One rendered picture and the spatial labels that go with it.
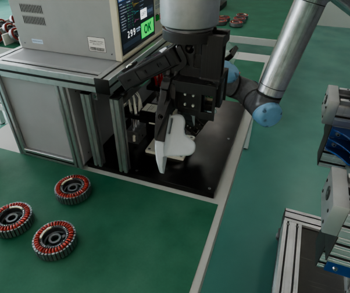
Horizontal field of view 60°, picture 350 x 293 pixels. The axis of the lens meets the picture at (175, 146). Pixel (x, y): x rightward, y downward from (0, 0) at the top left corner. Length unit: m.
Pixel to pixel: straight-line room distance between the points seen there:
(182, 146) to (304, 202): 1.78
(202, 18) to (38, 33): 0.82
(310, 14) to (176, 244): 0.67
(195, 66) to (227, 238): 1.50
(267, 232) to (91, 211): 1.21
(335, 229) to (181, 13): 0.57
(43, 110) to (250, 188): 1.50
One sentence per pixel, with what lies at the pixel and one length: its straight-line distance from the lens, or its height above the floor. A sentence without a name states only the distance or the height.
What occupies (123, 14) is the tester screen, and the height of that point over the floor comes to 1.24.
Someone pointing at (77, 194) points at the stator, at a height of 0.79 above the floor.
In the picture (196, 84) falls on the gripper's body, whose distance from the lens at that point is 0.41.
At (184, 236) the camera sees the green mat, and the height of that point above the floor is 0.75.
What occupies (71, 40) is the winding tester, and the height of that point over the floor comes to 1.16.
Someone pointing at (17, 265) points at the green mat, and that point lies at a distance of 0.93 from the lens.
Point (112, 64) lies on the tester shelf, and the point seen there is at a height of 1.11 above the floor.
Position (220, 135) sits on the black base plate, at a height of 0.77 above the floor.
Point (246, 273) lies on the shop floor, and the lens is 1.74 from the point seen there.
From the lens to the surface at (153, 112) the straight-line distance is 1.08.
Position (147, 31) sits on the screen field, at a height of 1.16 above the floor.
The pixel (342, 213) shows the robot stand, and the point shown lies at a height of 0.97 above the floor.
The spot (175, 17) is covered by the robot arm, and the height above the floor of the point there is 1.37.
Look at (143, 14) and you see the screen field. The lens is 1.10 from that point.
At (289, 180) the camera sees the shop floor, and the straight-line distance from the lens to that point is 2.30.
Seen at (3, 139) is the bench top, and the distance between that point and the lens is 1.43.
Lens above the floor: 1.46
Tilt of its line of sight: 36 degrees down
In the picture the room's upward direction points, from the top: straight up
